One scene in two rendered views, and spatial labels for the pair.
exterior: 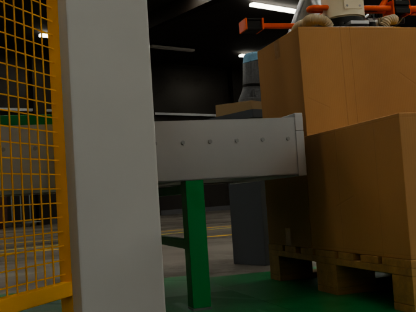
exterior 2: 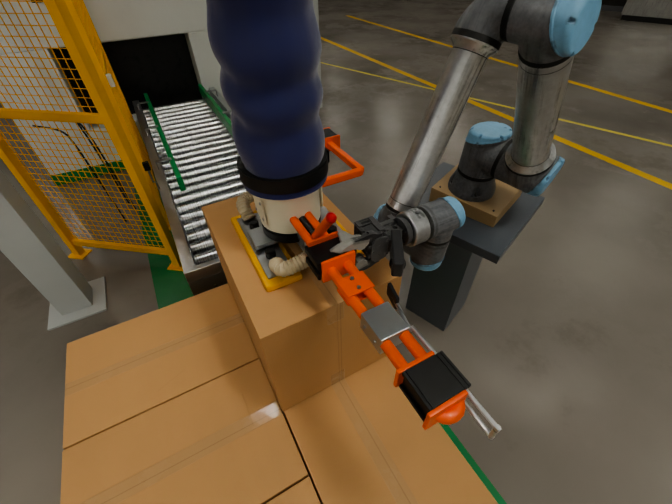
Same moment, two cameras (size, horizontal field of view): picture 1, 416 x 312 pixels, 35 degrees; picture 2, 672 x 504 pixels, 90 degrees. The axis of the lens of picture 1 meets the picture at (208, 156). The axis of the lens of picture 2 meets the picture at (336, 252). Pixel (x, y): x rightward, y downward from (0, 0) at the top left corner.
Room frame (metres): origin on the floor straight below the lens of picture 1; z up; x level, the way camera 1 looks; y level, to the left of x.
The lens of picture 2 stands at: (2.65, -1.37, 1.61)
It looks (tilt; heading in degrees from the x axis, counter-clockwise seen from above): 43 degrees down; 80
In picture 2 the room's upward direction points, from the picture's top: 1 degrees counter-clockwise
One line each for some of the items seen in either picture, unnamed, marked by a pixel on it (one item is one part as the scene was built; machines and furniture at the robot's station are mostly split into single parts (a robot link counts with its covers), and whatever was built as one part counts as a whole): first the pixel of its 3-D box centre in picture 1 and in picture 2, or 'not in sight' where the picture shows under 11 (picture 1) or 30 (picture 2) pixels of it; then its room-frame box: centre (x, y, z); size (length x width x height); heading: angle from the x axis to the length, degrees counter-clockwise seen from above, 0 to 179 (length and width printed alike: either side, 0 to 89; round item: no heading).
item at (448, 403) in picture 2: not in sight; (428, 388); (2.83, -1.16, 1.08); 0.08 x 0.07 x 0.05; 107
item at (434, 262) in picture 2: not in sight; (426, 246); (3.03, -0.72, 0.96); 0.12 x 0.09 x 0.12; 121
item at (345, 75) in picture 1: (348, 88); (296, 280); (2.65, -0.58, 0.75); 0.60 x 0.40 x 0.40; 108
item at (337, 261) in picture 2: (396, 9); (330, 256); (2.73, -0.83, 1.08); 0.10 x 0.08 x 0.06; 17
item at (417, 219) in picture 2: not in sight; (410, 226); (2.95, -0.77, 1.08); 0.09 x 0.05 x 0.10; 107
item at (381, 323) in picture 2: not in sight; (383, 327); (2.80, -1.03, 1.08); 0.07 x 0.07 x 0.04; 17
